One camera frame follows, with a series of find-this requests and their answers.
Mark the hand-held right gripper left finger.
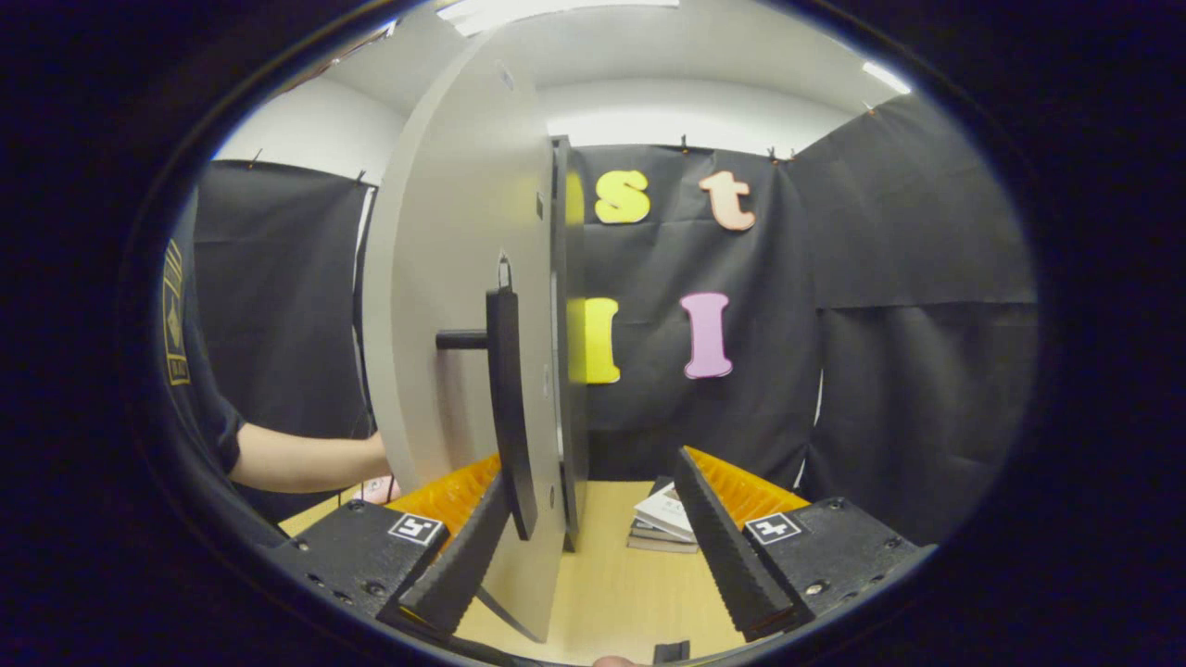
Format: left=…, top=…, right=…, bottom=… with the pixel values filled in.
left=269, top=454, right=516, bottom=640

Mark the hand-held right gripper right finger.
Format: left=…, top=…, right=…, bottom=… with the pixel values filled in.
left=674, top=446, right=921, bottom=642

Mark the black cabinet door handle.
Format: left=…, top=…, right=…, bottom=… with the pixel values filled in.
left=435, top=285, right=540, bottom=543

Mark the beige cabinet door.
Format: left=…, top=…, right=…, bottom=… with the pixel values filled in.
left=361, top=32, right=568, bottom=645

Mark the white portrait cover book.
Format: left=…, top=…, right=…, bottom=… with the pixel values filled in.
left=633, top=482, right=698, bottom=543

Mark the black backdrop cloth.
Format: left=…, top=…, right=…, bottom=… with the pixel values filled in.
left=190, top=93, right=1041, bottom=547

